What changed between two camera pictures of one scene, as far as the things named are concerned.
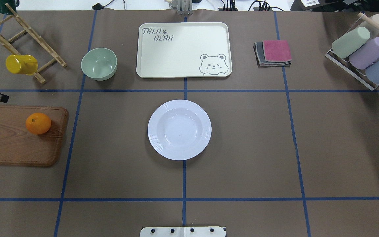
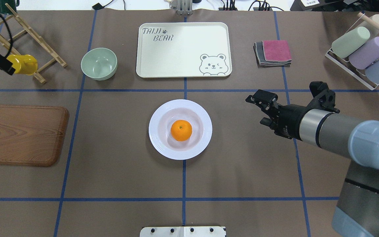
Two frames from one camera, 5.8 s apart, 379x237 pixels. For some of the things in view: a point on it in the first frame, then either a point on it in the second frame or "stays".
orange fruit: x=38 y=123 → x=181 y=130
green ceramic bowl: x=100 y=64 stays
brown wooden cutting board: x=4 y=139 stays
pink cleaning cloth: x=276 y=50 stays
